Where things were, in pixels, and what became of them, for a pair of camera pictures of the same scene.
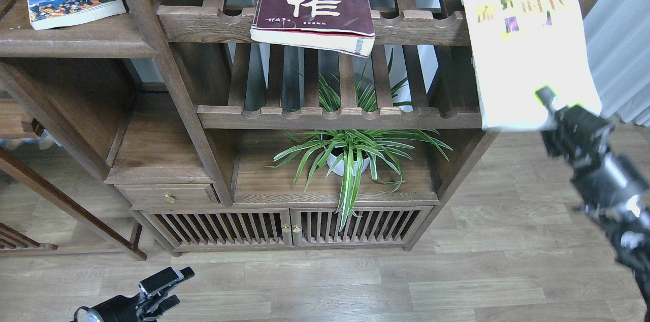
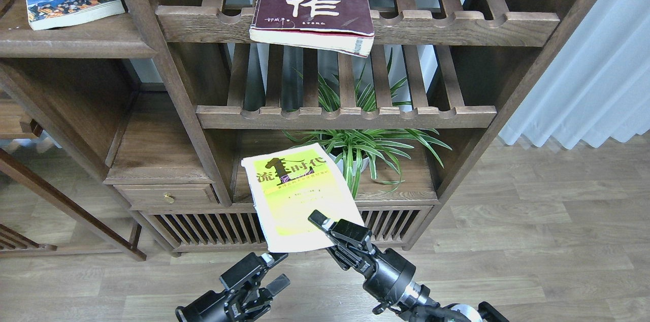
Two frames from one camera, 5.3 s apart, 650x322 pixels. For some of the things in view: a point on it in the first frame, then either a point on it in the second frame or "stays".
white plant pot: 339,167 stays
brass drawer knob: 166,196 stays
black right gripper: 603,181 → 389,279
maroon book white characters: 323,5 stays
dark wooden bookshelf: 225,144 stays
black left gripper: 122,309 → 246,302
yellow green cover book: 530,33 → 290,185
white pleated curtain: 617,29 stays
